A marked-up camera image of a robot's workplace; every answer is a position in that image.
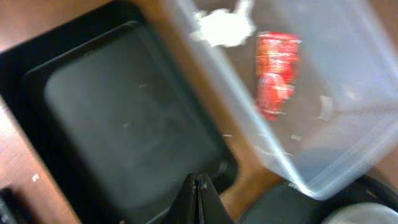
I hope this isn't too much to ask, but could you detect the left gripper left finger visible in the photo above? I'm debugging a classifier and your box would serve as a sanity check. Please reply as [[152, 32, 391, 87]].
[[162, 174, 197, 224]]

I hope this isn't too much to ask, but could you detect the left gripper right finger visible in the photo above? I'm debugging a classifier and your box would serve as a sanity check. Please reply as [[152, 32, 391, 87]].
[[197, 174, 235, 224]]

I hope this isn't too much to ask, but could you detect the pink bowl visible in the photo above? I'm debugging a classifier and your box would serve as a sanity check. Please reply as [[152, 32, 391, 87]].
[[322, 203, 397, 224]]

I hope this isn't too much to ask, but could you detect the clear plastic bin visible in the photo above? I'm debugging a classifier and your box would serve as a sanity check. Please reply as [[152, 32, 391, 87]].
[[164, 1, 397, 200]]

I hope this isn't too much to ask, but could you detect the red snack wrapper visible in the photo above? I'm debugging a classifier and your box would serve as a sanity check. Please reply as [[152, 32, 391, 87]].
[[256, 32, 302, 120]]

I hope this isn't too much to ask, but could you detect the round black serving tray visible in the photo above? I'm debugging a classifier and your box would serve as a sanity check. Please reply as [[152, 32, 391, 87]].
[[239, 175, 397, 224]]

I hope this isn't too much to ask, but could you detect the white tissue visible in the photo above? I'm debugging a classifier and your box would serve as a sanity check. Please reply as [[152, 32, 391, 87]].
[[190, 0, 256, 47]]

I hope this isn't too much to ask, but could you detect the black rectangular tray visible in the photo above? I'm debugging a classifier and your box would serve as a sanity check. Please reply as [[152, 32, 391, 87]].
[[1, 1, 238, 223]]

